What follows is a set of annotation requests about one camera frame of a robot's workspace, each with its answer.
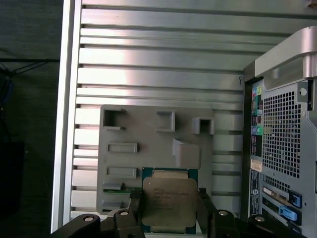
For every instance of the green RAM stick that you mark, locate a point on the green RAM stick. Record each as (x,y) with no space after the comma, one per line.
(116,191)

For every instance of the blue case latch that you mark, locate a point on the blue case latch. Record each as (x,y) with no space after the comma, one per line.
(288,213)
(296,199)

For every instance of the silver CPU with green edge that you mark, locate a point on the silver CPU with green edge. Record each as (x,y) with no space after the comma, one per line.
(168,198)

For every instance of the black open PC case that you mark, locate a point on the black open PC case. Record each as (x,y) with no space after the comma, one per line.
(280,138)

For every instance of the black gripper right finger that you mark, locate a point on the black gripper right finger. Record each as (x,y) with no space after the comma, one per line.
(223,223)

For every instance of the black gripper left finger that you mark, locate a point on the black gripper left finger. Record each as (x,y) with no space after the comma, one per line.
(123,223)

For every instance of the grey plastic parts rack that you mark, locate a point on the grey plastic parts rack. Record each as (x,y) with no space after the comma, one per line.
(148,153)

